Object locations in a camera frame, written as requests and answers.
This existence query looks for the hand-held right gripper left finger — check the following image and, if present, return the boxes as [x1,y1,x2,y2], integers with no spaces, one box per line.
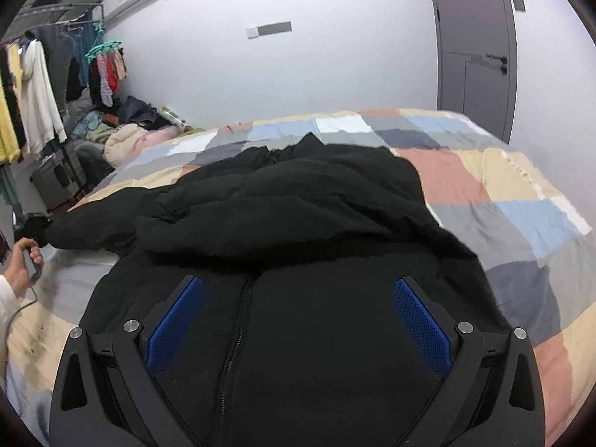
[49,276,206,447]

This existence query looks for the pile of mixed clothes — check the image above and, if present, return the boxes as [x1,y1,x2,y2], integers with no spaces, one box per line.
[69,95,206,171]

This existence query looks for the colourful hanging small clothes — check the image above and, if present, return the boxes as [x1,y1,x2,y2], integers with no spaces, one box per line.
[88,49,129,109]

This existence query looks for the grey hanging jacket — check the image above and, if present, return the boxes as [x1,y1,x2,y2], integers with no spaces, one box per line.
[36,25,79,113]

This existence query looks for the yellow hanging garment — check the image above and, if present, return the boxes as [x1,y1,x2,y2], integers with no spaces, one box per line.
[0,41,26,165]

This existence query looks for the green clip hanger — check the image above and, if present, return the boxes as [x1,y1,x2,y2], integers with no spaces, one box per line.
[85,18,127,62]

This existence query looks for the grey door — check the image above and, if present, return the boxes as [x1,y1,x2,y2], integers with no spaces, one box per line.
[423,0,520,146]

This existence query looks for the person's left forearm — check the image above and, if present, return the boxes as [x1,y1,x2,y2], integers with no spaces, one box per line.
[0,274,18,333]

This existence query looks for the black zip jacket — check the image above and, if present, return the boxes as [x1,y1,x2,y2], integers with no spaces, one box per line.
[47,133,509,447]

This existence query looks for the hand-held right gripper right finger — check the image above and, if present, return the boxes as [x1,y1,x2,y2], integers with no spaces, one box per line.
[393,276,548,447]

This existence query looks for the grey wall switch panel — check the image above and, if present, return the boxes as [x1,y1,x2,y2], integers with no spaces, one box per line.
[246,21,294,39]

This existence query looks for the patchwork quilt bed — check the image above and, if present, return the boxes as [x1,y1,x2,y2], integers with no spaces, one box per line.
[0,108,596,447]

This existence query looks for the cream padded coat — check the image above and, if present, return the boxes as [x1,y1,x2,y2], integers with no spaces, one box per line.
[103,123,150,167]

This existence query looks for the white hanging hoodie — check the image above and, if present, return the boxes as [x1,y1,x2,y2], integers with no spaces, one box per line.
[19,38,69,157]

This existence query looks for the person's left hand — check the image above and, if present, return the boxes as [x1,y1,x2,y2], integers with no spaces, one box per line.
[0,237,44,299]

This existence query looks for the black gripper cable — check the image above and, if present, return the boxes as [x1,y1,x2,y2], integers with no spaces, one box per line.
[0,282,40,364]

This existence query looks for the metal clothes rack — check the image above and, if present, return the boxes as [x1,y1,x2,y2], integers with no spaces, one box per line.
[0,2,107,57]

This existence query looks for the grey suitcase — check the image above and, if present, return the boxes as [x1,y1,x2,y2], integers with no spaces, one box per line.
[29,142,88,211]

